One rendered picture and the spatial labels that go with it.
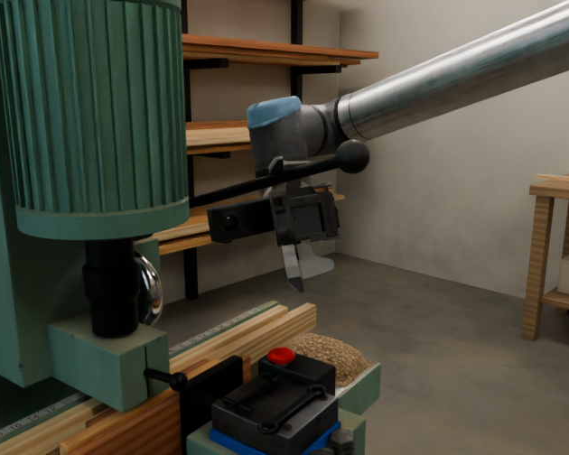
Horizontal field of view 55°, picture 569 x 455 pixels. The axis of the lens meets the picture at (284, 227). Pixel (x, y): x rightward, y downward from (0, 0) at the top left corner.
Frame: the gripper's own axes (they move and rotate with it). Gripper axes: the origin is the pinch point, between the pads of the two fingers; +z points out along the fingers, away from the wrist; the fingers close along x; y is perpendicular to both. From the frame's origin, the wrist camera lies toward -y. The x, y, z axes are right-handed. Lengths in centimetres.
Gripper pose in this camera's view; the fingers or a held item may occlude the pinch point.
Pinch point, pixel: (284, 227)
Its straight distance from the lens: 61.0
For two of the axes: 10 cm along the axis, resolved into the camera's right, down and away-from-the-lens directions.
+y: 9.9, -1.6, 0.3
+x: 1.6, 9.8, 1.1
